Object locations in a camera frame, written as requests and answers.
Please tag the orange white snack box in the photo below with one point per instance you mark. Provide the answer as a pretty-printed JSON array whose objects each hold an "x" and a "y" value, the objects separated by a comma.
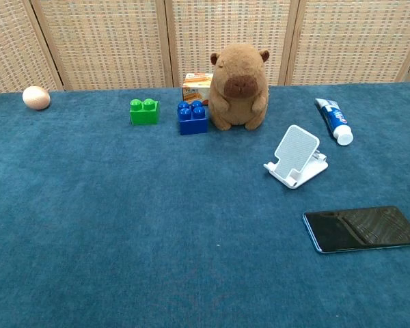
[{"x": 195, "y": 89}]

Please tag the woven rattan folding screen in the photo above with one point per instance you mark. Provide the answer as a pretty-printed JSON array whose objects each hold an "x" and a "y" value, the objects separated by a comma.
[{"x": 123, "y": 41}]

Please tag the blue velvet table cloth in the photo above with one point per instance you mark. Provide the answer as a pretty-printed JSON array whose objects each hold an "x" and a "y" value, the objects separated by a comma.
[{"x": 157, "y": 222}]

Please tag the green building block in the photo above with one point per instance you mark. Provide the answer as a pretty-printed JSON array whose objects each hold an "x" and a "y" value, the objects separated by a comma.
[{"x": 144, "y": 112}]

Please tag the brown capybara plush toy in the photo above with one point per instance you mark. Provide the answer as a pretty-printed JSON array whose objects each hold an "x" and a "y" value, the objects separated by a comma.
[{"x": 239, "y": 89}]

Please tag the blue white toothpaste tube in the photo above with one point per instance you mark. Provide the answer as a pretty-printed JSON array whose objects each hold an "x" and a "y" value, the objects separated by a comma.
[{"x": 335, "y": 118}]

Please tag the beige egg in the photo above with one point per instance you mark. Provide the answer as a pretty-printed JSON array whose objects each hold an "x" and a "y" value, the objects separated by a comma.
[{"x": 36, "y": 97}]

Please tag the black smartphone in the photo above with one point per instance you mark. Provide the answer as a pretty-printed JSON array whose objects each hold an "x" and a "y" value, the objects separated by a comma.
[{"x": 362, "y": 229}]

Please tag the white phone stand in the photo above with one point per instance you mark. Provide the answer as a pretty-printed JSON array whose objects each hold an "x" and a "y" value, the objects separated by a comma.
[{"x": 296, "y": 155}]

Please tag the blue building block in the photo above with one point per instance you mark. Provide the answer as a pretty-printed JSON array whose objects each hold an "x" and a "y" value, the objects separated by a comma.
[{"x": 192, "y": 119}]

